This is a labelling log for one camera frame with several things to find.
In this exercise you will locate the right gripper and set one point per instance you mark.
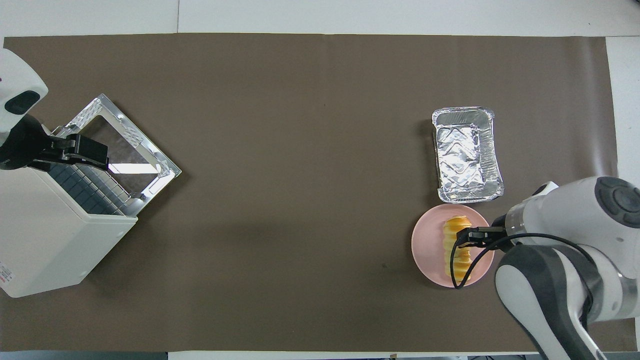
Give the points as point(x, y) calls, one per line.
point(498, 225)

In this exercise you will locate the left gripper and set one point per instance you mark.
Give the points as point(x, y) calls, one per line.
point(22, 145)

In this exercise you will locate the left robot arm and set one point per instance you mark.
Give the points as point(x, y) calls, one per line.
point(17, 75)

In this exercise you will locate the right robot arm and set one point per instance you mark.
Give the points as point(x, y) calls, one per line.
point(565, 215)

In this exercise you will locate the golden bread loaf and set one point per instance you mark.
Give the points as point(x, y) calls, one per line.
point(452, 232)

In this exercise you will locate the metal oven rack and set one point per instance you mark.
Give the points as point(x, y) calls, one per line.
point(87, 192)

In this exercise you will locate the white toaster oven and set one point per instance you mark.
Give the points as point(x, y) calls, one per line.
point(45, 235)

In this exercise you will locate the pink plate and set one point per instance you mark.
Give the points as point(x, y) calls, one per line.
point(428, 247)

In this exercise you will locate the aluminium foil tray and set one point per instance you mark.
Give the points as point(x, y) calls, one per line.
point(466, 155)

